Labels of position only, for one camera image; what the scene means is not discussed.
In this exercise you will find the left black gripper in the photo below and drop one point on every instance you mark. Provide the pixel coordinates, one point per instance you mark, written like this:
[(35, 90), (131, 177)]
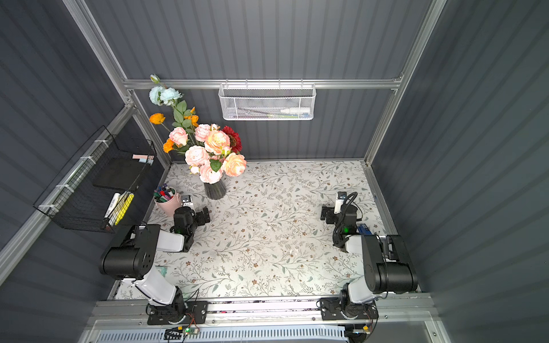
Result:
[(201, 216)]

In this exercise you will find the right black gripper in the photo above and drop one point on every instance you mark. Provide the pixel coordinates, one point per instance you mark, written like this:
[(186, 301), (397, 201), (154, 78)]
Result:
[(329, 214)]

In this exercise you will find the small pink carnation stem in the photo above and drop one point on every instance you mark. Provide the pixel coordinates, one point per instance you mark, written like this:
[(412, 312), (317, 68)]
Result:
[(208, 167)]

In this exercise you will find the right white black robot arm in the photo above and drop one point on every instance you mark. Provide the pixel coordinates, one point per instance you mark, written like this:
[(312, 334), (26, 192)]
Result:
[(387, 268)]

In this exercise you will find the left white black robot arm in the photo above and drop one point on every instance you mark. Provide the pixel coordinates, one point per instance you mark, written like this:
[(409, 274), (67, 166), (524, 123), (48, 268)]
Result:
[(130, 259)]

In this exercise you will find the dark glass vase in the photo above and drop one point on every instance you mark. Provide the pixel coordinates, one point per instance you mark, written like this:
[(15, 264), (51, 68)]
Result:
[(215, 191)]

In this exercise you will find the blue stapler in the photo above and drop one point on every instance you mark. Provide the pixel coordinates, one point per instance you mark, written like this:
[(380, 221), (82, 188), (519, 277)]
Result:
[(363, 229)]

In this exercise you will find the pink pen cup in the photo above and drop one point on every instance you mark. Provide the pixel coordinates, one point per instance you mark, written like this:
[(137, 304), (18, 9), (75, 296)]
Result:
[(167, 199)]

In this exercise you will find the teal small alarm clock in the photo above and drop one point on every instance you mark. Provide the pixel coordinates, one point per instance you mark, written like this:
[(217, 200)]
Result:
[(162, 270)]

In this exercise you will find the yellow highlighter pack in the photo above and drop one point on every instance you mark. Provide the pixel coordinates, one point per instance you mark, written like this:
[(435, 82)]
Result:
[(120, 208)]

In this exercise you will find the red zinnia flower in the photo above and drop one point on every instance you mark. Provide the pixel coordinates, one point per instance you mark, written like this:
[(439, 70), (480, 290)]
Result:
[(235, 141)]

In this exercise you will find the pink peony flower stem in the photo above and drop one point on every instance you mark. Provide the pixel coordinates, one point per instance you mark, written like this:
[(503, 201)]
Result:
[(186, 137)]

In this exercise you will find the white tube in basket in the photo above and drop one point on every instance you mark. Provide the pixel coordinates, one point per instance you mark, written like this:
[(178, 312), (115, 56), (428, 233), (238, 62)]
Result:
[(295, 112)]

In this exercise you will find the orange flower stem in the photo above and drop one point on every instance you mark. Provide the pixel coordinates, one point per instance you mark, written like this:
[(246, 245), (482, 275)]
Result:
[(189, 122)]

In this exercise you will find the light blue flower stem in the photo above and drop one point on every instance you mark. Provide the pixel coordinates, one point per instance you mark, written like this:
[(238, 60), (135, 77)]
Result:
[(162, 95)]

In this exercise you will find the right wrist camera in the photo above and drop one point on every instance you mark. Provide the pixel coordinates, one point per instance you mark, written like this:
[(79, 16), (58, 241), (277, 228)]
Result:
[(340, 200)]

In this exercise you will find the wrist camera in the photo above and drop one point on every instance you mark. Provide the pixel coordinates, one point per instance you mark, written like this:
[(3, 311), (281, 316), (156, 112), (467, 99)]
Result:
[(340, 200), (186, 201)]

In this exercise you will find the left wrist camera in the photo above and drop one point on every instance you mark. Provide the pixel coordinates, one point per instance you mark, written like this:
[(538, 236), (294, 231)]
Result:
[(186, 201)]

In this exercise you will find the black wire wall basket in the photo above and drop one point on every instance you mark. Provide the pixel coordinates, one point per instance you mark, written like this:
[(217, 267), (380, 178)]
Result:
[(84, 199)]

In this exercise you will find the white wire wall basket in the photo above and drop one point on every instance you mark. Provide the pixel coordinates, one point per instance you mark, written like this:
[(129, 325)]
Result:
[(261, 102)]

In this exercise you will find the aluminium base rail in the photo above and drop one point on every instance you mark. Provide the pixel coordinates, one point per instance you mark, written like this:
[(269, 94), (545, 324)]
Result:
[(222, 313)]

